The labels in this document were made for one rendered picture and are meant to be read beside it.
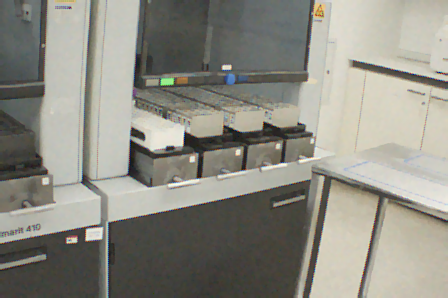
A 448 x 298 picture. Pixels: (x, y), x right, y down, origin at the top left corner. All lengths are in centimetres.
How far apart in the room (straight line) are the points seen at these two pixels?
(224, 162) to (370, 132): 236
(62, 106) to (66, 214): 25
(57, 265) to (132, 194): 25
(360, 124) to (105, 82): 268
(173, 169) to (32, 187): 38
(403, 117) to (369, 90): 32
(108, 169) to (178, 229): 24
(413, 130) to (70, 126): 262
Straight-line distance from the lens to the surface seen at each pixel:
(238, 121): 159
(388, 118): 367
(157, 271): 148
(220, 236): 157
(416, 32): 428
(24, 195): 121
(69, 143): 132
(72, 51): 127
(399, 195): 127
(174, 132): 140
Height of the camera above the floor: 121
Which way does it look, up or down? 16 degrees down
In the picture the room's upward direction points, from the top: 6 degrees clockwise
